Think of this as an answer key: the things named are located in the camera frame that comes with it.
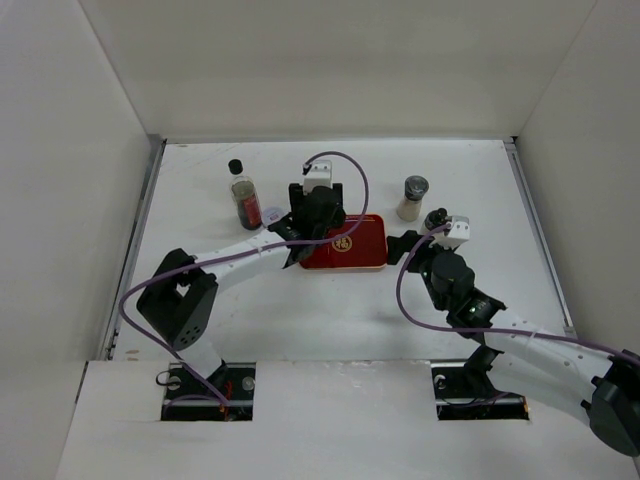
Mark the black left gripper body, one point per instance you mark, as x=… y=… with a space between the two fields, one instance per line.
x=298 y=196

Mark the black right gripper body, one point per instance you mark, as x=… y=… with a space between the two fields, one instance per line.
x=422 y=262

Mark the small white-lid spice jar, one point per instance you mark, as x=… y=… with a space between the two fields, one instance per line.
x=271 y=215

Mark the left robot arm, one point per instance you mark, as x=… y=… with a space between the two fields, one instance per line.
x=178 y=308

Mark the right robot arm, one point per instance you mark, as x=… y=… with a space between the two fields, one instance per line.
x=595 y=384

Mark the red gold-rimmed tray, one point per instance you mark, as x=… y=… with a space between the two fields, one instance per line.
x=364 y=248

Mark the black-cap white powder jar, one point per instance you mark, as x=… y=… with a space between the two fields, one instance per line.
x=437 y=221

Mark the tall dark sauce bottle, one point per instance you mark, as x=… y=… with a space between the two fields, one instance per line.
x=245 y=196

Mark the clear-top salt grinder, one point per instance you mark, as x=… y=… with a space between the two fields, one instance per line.
x=415 y=188

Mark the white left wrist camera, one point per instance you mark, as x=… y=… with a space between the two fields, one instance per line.
x=317 y=174

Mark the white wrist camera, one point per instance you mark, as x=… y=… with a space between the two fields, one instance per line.
x=456 y=233
x=317 y=174

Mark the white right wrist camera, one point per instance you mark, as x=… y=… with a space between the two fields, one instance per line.
x=456 y=233

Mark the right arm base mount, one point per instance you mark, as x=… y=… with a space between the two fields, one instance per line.
x=463 y=391

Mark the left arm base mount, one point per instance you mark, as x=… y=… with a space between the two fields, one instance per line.
x=186 y=399

